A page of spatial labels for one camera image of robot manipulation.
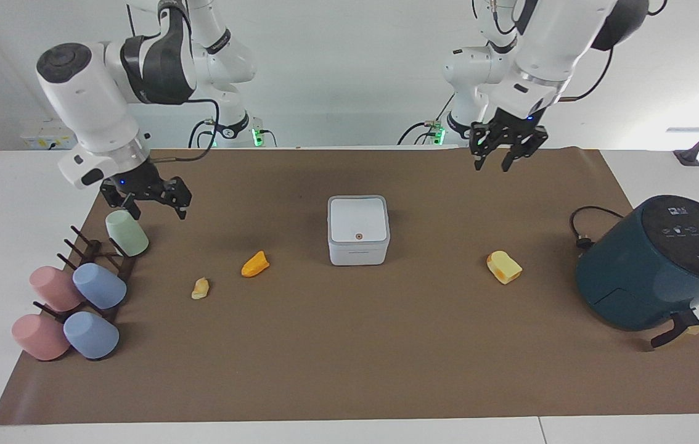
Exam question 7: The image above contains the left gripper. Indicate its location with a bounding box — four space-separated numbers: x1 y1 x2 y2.
470 106 550 173

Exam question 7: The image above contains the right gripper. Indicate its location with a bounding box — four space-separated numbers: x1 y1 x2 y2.
99 158 192 221

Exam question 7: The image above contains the small white lidded bin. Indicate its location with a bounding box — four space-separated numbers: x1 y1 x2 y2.
327 195 391 267

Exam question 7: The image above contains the light green cup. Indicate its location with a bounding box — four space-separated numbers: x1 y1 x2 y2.
105 209 150 258

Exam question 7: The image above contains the dark wooden cup rack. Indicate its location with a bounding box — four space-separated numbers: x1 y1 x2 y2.
33 225 138 325

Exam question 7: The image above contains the light blue cup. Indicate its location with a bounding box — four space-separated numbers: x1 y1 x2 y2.
63 311 120 361
72 263 128 310

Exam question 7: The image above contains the white power strip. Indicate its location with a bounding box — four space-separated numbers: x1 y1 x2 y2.
19 120 77 151

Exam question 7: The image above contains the yellow bread piece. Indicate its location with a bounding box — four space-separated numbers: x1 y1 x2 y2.
486 250 523 286

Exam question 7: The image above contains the orange food scrap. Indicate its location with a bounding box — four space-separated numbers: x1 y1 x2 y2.
241 250 271 279

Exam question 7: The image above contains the pink cup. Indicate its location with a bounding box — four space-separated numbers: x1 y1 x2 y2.
29 266 86 313
11 313 72 362

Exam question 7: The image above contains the dark teal air fryer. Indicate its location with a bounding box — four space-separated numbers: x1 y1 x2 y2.
574 194 699 350

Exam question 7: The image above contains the black air fryer cable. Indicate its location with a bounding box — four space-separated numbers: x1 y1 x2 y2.
569 205 626 251

